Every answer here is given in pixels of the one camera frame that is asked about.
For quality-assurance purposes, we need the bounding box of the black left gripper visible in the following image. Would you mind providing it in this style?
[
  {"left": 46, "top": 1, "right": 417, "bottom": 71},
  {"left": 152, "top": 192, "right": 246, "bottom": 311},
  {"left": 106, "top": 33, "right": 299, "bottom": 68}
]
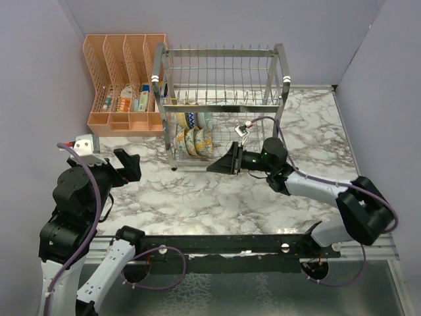
[{"left": 70, "top": 147, "right": 141, "bottom": 221}]

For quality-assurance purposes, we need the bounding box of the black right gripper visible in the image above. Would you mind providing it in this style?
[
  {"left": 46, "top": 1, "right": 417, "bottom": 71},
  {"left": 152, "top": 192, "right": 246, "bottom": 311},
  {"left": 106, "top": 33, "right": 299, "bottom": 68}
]
[{"left": 207, "top": 142, "right": 273, "bottom": 175}]

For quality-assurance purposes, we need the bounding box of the blue orange floral bowl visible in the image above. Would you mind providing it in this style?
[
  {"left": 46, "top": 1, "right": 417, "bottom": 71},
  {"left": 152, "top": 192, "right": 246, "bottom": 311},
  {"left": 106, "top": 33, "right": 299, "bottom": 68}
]
[{"left": 195, "top": 128, "right": 213, "bottom": 157}]

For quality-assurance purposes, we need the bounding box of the teal ribbed bowl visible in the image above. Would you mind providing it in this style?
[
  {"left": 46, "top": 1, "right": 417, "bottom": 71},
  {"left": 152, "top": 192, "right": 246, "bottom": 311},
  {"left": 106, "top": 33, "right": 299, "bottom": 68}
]
[{"left": 197, "top": 112, "right": 213, "bottom": 130}]

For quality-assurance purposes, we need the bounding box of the orange flower bowl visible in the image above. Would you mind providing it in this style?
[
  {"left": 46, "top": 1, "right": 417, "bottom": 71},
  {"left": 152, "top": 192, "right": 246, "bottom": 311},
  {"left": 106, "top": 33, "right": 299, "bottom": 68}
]
[
  {"left": 184, "top": 126, "right": 198, "bottom": 157},
  {"left": 174, "top": 128, "right": 188, "bottom": 155}
]

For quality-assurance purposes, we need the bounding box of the red patterned bowl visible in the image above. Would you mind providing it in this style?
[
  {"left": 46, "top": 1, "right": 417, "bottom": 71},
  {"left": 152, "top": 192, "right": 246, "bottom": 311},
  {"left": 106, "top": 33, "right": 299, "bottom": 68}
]
[{"left": 185, "top": 112, "right": 197, "bottom": 129}]

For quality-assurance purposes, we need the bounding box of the yellow dotted white bowl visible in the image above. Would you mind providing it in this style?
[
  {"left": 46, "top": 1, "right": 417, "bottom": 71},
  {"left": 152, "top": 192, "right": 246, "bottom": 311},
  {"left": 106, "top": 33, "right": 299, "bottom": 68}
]
[{"left": 176, "top": 113, "right": 188, "bottom": 128}]

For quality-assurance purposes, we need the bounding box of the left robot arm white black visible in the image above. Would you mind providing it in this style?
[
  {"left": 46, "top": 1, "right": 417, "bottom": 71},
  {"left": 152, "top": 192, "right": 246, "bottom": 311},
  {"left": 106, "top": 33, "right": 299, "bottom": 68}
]
[{"left": 39, "top": 144, "right": 145, "bottom": 315}]

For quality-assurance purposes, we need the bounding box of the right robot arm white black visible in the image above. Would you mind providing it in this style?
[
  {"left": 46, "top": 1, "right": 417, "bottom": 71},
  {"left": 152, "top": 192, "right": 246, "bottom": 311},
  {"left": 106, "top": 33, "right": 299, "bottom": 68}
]
[{"left": 207, "top": 137, "right": 395, "bottom": 257}]

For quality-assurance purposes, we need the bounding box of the stainless steel dish rack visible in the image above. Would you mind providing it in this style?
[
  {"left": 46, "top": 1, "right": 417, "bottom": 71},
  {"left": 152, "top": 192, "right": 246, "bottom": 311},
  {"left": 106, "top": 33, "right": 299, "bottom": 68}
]
[{"left": 151, "top": 43, "right": 291, "bottom": 171}]

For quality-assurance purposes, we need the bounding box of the small green white bottle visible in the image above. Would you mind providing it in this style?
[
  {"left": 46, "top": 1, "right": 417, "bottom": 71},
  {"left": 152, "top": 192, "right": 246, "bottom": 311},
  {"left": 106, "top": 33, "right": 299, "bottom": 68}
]
[{"left": 101, "top": 95, "right": 112, "bottom": 112}]

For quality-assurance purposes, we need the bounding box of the green white box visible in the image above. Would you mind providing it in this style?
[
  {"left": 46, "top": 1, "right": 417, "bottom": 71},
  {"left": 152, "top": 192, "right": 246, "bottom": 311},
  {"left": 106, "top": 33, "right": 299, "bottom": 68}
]
[{"left": 137, "top": 91, "right": 149, "bottom": 112}]

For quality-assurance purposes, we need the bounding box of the peach plastic file organizer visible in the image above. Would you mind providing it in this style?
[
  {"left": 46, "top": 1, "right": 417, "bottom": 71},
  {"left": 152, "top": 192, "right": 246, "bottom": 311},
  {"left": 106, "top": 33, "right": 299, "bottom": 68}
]
[{"left": 83, "top": 34, "right": 166, "bottom": 137}]

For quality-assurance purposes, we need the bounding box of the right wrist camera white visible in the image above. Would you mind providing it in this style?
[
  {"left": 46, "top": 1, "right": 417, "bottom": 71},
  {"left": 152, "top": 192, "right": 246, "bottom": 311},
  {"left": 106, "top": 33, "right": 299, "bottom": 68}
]
[{"left": 234, "top": 121, "right": 253, "bottom": 146}]

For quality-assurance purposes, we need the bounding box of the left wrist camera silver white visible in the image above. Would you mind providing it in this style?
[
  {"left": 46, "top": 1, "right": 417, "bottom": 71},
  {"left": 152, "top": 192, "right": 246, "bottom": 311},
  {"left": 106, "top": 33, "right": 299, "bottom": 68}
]
[{"left": 66, "top": 134, "right": 100, "bottom": 156}]

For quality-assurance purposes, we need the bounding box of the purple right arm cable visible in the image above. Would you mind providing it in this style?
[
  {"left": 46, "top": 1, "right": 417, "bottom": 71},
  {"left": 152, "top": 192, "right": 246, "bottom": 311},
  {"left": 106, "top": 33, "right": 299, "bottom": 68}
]
[{"left": 246, "top": 115, "right": 399, "bottom": 286}]

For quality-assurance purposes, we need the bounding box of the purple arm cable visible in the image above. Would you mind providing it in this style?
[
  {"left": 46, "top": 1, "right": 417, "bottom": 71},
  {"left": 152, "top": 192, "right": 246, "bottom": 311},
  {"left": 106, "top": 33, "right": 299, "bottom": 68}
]
[
  {"left": 44, "top": 142, "right": 103, "bottom": 316},
  {"left": 246, "top": 115, "right": 399, "bottom": 286}
]

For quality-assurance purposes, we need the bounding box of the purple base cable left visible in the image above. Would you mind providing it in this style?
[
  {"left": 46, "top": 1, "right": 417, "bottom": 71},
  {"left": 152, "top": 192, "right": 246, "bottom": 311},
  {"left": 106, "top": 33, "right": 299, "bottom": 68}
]
[{"left": 120, "top": 245, "right": 187, "bottom": 291}]

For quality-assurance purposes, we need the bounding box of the black mounting rail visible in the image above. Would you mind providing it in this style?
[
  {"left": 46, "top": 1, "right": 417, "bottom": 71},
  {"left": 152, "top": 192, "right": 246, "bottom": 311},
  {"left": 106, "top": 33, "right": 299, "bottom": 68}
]
[{"left": 136, "top": 234, "right": 340, "bottom": 275}]

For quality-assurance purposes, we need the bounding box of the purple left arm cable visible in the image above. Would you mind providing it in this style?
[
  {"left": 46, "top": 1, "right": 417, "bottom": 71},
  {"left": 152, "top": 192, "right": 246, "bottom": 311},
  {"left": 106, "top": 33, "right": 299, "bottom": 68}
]
[{"left": 44, "top": 142, "right": 103, "bottom": 316}]

